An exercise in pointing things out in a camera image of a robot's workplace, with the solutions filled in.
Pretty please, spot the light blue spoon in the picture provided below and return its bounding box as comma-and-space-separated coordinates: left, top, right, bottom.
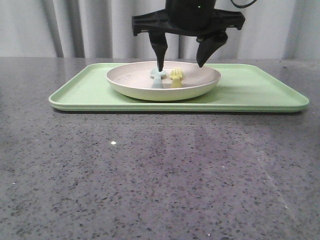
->
150, 68, 167, 89

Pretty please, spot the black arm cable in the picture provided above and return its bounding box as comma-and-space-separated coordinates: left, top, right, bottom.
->
229, 0, 258, 8

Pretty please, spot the cream round plate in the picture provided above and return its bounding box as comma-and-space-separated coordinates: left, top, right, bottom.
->
106, 61, 221, 102

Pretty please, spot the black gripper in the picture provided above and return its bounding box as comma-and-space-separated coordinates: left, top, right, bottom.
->
131, 0, 245, 72

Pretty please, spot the yellow fork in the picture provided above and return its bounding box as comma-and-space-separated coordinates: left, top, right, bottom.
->
170, 68, 183, 88

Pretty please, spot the light green tray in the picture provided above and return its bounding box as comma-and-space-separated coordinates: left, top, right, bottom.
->
48, 61, 309, 113

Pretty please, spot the grey curtain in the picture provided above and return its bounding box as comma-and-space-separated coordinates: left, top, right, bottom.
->
0, 0, 320, 60

